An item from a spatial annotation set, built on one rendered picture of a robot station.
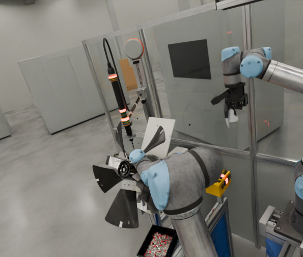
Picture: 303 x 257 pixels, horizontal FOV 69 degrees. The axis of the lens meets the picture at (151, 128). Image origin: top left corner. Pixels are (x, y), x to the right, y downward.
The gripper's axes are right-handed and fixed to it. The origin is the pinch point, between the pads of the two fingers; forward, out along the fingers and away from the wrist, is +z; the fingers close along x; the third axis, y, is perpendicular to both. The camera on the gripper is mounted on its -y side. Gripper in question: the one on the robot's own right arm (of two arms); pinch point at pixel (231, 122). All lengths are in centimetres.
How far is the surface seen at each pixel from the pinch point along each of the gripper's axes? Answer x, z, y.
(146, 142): 5, 27, -73
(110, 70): -26, -36, -49
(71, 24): 603, -179, -1123
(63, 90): 175, 40, -553
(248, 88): 44.9, -2.3, -7.9
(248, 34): 45, -35, -7
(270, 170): 45, 59, 4
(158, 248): -43, 64, -30
